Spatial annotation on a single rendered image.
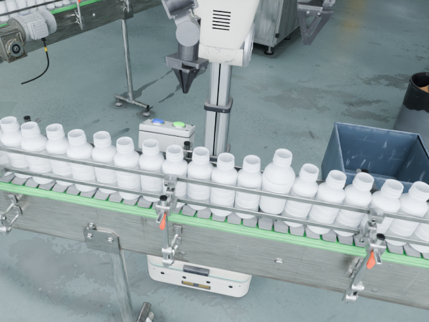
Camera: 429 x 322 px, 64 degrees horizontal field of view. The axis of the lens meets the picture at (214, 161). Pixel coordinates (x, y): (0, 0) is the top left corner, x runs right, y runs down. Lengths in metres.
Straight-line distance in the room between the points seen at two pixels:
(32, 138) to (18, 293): 1.26
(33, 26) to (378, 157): 1.76
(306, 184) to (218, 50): 0.66
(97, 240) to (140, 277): 0.95
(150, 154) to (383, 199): 0.52
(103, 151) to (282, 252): 0.50
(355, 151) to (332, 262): 0.68
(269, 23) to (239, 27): 3.20
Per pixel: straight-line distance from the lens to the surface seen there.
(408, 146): 1.53
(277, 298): 1.93
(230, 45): 1.25
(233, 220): 0.86
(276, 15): 4.37
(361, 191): 0.81
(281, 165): 0.75
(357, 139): 1.47
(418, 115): 2.80
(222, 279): 1.75
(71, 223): 1.03
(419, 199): 0.85
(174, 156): 0.78
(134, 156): 0.83
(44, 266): 2.12
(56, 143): 0.91
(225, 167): 0.76
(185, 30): 0.87
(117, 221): 0.94
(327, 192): 0.79
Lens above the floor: 1.64
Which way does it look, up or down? 39 degrees down
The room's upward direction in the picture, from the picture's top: 4 degrees clockwise
